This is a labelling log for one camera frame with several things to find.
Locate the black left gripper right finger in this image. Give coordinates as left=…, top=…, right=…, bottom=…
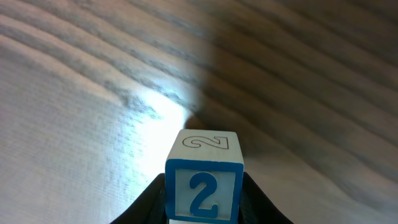
left=239, top=172, right=293, bottom=224

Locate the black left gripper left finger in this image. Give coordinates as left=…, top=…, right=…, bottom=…
left=111, top=173, right=167, bottom=224

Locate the blue number 2 block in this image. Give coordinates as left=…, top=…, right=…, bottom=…
left=165, top=129, right=244, bottom=223

